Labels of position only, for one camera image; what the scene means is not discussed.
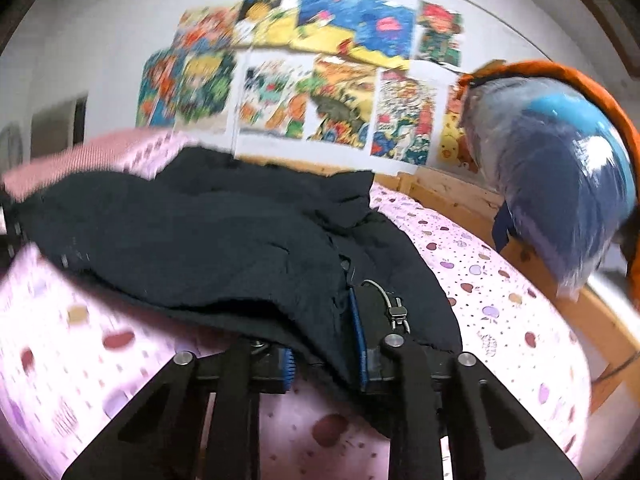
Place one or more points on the group of colourful wall drawings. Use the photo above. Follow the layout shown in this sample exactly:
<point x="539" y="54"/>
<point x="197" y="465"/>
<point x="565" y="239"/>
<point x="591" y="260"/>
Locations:
<point x="350" y="25"/>

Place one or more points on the wooden bed frame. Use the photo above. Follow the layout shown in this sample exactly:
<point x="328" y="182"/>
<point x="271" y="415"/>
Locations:
<point x="450" y="195"/>

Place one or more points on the black jacket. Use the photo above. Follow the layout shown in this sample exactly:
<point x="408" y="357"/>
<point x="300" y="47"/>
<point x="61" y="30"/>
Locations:
<point x="200" y="240"/>

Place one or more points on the electric fan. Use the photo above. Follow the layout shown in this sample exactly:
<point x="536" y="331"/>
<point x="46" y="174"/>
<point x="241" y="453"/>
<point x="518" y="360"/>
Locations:
<point x="10" y="145"/>

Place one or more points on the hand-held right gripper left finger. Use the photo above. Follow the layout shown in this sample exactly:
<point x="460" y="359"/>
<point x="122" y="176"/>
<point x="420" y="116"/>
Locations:
<point x="287" y="366"/>

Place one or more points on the clear bag with blue quilt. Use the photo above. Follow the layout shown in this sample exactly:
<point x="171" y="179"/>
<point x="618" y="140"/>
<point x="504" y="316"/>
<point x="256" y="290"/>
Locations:
<point x="550" y="175"/>

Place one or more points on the pink apple print blanket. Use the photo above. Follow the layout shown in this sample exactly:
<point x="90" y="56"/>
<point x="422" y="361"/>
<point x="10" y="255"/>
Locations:
<point x="500" y="310"/>

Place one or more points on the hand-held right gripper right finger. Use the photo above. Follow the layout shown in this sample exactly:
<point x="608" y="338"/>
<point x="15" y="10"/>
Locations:
<point x="357" y="340"/>

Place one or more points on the grey door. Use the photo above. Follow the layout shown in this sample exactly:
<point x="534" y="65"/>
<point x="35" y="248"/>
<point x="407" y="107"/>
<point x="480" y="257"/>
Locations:
<point x="55" y="125"/>

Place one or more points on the red checkered pillow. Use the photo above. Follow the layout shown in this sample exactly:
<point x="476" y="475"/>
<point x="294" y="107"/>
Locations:
<point x="75" y="157"/>

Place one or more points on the white mattress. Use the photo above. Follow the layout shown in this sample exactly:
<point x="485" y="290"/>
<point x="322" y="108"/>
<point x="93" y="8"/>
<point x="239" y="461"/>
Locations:
<point x="615" y="290"/>

